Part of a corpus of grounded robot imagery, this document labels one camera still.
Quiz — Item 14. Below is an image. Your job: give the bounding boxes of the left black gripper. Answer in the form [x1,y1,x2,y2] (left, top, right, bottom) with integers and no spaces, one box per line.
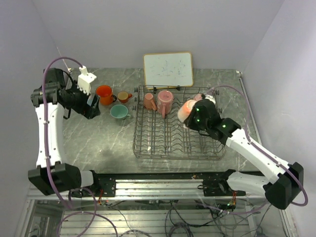
[65,80,100,119]

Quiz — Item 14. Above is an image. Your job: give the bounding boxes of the pink faceted mug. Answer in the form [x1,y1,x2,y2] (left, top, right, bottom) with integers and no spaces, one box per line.
[194,93,205,101]

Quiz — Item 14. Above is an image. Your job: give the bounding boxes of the pale pink gradient mug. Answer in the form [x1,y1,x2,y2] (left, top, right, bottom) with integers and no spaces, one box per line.
[177,99,197,128]

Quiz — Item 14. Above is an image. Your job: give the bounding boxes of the large orange mug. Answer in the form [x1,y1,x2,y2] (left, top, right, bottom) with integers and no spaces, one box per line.
[96,85,117,106]

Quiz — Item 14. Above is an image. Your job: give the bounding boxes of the mint green cup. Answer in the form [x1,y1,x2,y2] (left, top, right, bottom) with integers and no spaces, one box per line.
[110,105,131,120]

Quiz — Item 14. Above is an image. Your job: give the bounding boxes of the small orange cup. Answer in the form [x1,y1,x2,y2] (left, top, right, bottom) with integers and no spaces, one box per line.
[117,91,133,104]

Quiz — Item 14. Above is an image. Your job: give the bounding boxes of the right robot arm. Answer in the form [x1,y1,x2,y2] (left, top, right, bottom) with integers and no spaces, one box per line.
[178,98,304,210]

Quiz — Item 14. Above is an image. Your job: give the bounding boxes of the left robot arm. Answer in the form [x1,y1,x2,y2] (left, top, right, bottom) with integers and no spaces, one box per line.
[28,66,101,196]

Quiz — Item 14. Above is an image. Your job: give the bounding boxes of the dusty pink mug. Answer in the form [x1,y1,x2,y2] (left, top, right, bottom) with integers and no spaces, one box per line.
[157,90,174,119]

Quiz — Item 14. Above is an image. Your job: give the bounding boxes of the salmon pink mug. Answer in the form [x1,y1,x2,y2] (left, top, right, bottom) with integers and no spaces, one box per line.
[143,93,157,111]

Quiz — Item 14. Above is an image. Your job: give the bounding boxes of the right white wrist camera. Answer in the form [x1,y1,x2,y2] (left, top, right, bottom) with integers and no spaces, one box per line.
[205,95,216,104]

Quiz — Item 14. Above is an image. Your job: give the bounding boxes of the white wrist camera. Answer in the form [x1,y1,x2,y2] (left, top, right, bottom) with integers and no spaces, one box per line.
[205,95,216,104]
[77,66,97,95]

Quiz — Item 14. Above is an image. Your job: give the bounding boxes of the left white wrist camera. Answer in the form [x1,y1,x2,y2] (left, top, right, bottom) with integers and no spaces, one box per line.
[77,66,97,95]

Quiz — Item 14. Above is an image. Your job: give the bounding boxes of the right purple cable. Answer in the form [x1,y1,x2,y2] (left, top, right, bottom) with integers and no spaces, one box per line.
[209,85,309,215]

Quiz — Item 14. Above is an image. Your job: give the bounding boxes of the purple cable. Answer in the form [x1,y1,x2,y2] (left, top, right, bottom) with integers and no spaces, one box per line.
[41,57,118,237]
[209,85,309,215]

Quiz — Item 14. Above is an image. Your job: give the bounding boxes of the grey wire dish rack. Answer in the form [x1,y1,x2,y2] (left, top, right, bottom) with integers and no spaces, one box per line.
[133,85,226,160]

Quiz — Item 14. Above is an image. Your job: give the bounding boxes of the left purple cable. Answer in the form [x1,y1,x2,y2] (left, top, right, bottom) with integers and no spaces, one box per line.
[41,57,118,237]

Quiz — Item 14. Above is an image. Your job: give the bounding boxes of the white whiteboard with wooden frame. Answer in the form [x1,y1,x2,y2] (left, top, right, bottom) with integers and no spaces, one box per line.
[143,52,194,89]

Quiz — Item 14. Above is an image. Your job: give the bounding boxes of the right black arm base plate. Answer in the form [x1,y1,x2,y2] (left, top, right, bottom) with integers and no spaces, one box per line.
[197,169,238,197]

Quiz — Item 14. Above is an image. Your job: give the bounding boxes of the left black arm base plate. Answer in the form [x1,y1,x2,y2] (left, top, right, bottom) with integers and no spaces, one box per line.
[91,173,117,198]

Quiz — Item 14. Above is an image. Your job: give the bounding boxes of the aluminium frame rail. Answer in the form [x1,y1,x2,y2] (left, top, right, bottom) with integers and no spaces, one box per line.
[26,178,287,201]

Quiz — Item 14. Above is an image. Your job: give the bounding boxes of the tangled floor cables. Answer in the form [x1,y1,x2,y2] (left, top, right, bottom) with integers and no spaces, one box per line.
[86,198,272,237]

